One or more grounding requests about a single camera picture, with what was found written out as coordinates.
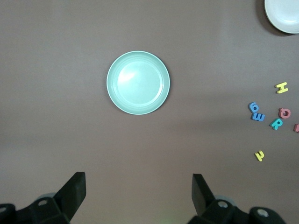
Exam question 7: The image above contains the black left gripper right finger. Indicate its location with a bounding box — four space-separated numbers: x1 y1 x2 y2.
189 173 286 224

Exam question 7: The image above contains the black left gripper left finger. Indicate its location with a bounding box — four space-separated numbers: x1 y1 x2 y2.
0 172 86 224

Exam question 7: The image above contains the blue foam lowercase letter m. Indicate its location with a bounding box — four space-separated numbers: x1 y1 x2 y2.
251 112 266 122

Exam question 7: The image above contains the teal foam letter R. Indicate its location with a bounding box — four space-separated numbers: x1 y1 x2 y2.
270 118 284 130

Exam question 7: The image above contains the red foam letter Q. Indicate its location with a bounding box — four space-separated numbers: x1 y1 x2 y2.
278 108 291 119

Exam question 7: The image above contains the yellow foam letter H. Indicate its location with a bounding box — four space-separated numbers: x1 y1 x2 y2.
274 82 289 94

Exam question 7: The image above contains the green round plate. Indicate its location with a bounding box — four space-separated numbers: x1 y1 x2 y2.
106 50 171 115

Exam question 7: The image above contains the beige round plate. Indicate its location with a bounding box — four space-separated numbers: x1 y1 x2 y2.
264 0 299 35

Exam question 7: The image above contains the brown table cover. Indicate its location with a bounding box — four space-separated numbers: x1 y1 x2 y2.
0 0 299 224

